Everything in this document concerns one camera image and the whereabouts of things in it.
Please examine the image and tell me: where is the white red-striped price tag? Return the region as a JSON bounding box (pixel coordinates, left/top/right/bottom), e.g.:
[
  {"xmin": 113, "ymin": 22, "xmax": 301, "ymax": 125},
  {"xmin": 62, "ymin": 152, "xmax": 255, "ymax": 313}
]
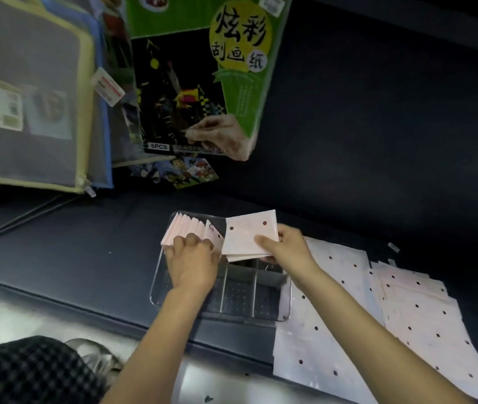
[{"xmin": 91, "ymin": 67, "xmax": 126, "ymax": 107}]

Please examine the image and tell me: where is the dark colourful scratch paper pack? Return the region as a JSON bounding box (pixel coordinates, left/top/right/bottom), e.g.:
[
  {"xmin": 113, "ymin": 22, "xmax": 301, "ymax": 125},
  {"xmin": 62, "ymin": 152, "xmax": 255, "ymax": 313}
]
[{"xmin": 89, "ymin": 0, "xmax": 147, "ymax": 166}]

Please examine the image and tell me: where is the colourful cartoon sticker pack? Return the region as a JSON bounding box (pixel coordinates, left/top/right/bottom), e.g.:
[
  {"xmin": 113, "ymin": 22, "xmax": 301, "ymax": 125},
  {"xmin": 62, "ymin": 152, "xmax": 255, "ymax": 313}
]
[{"xmin": 130, "ymin": 155, "xmax": 220, "ymax": 190}]

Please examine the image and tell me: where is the person's grey shoe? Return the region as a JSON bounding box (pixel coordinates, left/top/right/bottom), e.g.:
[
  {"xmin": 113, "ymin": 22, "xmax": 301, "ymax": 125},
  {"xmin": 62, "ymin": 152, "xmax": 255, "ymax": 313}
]
[{"xmin": 64, "ymin": 338, "xmax": 124, "ymax": 375}]

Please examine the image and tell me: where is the clear plastic divider tray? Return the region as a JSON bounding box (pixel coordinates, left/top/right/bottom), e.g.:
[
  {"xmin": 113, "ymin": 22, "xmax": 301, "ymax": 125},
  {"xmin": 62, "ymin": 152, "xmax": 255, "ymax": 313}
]
[{"xmin": 150, "ymin": 211, "xmax": 292, "ymax": 323}]

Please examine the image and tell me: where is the grey mesh pouch yellow trim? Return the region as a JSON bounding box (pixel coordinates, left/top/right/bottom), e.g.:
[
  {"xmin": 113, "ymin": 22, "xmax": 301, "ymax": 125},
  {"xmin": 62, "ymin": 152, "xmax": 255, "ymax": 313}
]
[{"xmin": 0, "ymin": 0, "xmax": 96, "ymax": 194}]

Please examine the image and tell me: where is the person's left forearm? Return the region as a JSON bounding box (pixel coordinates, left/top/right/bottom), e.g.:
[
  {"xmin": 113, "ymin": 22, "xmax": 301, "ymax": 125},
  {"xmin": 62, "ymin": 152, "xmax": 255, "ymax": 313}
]
[{"xmin": 101, "ymin": 286, "xmax": 218, "ymax": 404}]

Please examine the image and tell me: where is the person's checkered garment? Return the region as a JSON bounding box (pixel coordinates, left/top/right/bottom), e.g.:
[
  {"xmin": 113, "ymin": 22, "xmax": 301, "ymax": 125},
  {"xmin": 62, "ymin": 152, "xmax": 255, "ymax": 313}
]
[{"xmin": 0, "ymin": 336, "xmax": 110, "ymax": 404}]

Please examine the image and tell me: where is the green scratch paper pack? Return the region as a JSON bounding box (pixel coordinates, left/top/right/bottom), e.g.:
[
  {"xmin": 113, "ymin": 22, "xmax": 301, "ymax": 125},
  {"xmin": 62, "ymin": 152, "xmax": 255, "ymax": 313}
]
[{"xmin": 123, "ymin": 0, "xmax": 294, "ymax": 161}]

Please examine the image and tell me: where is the person's left hand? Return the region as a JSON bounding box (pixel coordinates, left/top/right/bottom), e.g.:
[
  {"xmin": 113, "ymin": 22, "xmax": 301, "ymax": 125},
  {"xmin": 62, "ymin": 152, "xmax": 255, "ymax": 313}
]
[{"xmin": 165, "ymin": 233, "xmax": 222, "ymax": 293}]

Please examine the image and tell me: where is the white dotted packet bundle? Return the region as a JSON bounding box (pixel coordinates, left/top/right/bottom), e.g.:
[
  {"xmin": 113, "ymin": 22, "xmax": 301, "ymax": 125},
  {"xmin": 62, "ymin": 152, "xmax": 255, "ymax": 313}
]
[{"xmin": 221, "ymin": 210, "xmax": 280, "ymax": 263}]

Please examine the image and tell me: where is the grey mesh pouch blue trim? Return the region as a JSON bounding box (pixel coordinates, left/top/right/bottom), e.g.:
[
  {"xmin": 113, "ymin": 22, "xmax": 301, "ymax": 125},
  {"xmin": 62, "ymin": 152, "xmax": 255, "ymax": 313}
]
[{"xmin": 37, "ymin": 0, "xmax": 114, "ymax": 190}]

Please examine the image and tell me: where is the person's right forearm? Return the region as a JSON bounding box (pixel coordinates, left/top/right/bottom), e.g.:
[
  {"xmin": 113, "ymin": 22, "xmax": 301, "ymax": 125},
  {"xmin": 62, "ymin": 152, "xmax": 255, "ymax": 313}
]
[{"xmin": 291, "ymin": 265, "xmax": 475, "ymax": 404}]

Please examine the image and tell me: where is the row of pink packets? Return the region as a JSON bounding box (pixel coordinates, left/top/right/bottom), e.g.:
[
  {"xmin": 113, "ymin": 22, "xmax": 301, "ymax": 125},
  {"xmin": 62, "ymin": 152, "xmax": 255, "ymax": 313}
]
[{"xmin": 161, "ymin": 213, "xmax": 225, "ymax": 253}]

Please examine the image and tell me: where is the person's right hand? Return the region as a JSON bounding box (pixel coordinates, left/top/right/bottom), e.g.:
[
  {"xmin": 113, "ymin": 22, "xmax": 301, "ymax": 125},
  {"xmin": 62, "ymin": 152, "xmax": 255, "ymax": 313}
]
[{"xmin": 254, "ymin": 224, "xmax": 323, "ymax": 283}]

